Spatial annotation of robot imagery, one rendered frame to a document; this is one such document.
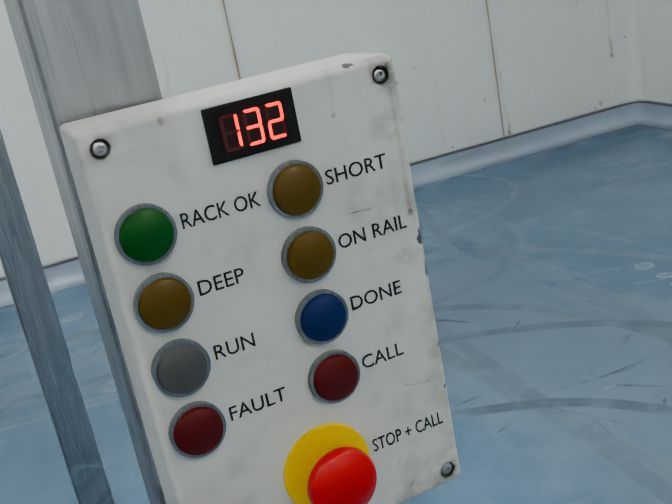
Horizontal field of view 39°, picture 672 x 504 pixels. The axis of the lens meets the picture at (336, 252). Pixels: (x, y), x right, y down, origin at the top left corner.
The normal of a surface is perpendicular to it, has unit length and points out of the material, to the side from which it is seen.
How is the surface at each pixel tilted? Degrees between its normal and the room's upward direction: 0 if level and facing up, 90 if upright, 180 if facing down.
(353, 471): 85
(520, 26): 90
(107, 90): 90
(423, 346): 90
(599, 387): 0
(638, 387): 0
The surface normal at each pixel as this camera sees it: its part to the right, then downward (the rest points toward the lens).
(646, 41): -0.92, 0.28
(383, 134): 0.43, 0.22
